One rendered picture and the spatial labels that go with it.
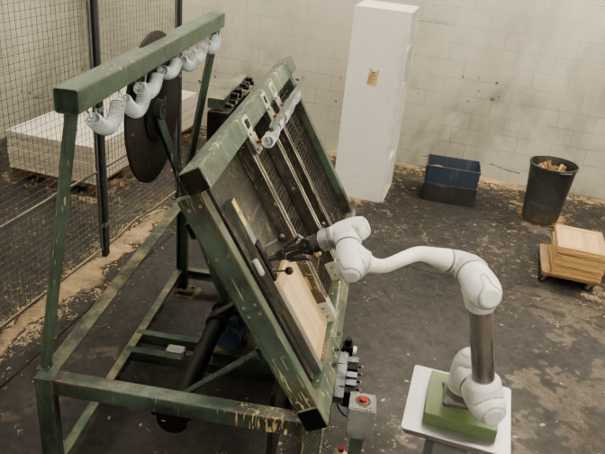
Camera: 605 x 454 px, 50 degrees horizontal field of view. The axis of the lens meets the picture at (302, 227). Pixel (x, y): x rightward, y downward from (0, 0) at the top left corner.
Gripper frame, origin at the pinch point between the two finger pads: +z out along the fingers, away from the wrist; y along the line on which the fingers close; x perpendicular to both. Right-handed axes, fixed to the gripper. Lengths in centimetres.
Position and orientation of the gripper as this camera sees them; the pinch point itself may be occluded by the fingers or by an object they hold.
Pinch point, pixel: (276, 257)
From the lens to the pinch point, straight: 270.2
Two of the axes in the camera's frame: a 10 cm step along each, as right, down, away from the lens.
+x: 1.4, -4.3, 8.9
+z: -9.0, 3.2, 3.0
